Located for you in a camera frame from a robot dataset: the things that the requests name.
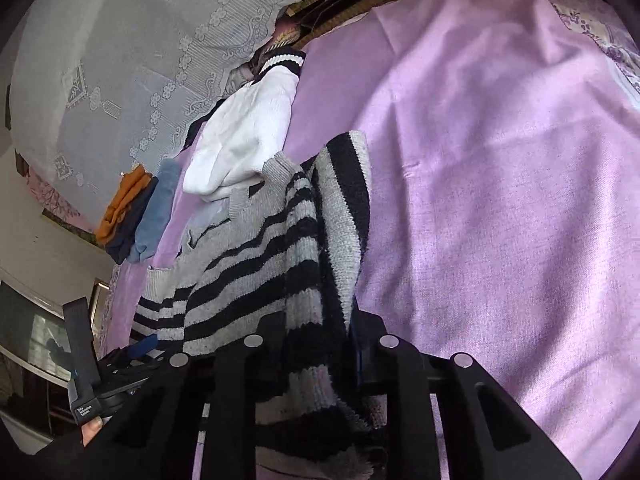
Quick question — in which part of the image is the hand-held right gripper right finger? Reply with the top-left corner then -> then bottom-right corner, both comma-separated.
350,310 -> 581,480

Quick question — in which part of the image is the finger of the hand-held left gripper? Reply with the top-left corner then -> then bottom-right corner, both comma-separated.
107,336 -> 162,361

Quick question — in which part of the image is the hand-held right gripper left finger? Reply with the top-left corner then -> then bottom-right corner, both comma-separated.
75,332 -> 266,480

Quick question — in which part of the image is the black grey striped knit sweater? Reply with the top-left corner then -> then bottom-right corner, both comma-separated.
131,130 -> 388,480

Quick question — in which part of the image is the person's left hand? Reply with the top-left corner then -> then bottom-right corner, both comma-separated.
80,416 -> 106,448

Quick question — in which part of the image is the window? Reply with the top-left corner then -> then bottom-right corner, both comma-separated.
0,280 -> 101,376

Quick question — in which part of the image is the navy cloth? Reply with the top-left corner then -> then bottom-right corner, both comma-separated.
106,187 -> 160,265

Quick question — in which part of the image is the light blue fleece cloth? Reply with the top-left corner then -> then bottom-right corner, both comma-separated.
126,159 -> 183,263

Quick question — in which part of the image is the thin white cloth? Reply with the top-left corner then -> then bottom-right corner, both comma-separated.
187,195 -> 241,241

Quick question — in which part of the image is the orange cloth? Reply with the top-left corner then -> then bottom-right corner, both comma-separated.
96,164 -> 153,243

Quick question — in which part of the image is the pink blanket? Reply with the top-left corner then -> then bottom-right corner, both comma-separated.
97,0 -> 640,480

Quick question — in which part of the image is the white knit garment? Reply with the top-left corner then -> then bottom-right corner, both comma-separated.
182,50 -> 307,196

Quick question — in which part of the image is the white lace bed cover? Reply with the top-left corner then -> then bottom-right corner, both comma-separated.
10,0 -> 321,231

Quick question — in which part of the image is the dark striped bed mat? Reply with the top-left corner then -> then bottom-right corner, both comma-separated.
285,0 -> 451,43

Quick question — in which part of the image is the floral bed sheet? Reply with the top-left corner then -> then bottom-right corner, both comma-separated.
550,0 -> 640,111

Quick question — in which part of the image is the wooden frame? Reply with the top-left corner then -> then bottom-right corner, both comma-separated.
90,280 -> 113,333

